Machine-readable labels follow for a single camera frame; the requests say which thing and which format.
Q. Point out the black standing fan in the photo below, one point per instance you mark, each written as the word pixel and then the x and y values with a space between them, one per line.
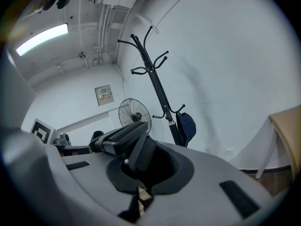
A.
pixel 135 115

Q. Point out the white ceiling pipe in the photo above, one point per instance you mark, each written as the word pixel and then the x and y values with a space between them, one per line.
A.
pixel 70 62

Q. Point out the white wall socket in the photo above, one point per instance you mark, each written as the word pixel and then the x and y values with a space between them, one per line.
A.
pixel 229 152

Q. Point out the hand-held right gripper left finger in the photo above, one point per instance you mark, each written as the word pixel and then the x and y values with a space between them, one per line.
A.
pixel 122 133

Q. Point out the grey electrical panel box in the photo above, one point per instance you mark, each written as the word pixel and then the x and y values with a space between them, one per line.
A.
pixel 104 95

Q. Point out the black metal coat rack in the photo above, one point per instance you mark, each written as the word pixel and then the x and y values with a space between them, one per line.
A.
pixel 160 93

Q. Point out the navy blue cap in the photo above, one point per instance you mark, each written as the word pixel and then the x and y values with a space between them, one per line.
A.
pixel 187 128

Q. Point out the wooden table with white legs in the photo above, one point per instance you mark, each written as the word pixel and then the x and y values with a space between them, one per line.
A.
pixel 288 126

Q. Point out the bundle of white ceiling conduits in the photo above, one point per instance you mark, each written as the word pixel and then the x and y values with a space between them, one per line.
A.
pixel 103 32

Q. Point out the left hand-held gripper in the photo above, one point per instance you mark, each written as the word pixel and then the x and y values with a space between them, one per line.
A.
pixel 42 131

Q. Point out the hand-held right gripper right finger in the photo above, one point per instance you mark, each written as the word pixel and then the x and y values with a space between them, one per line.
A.
pixel 144 154

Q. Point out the long ceiling light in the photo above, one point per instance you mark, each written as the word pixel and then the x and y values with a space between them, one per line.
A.
pixel 42 39

